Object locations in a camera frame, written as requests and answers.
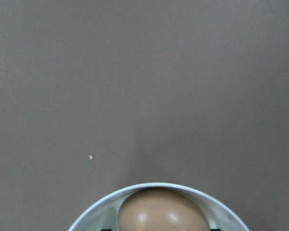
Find brown egg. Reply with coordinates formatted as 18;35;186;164
118;188;210;231

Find white ceramic bowl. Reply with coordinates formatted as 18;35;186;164
69;182;249;231

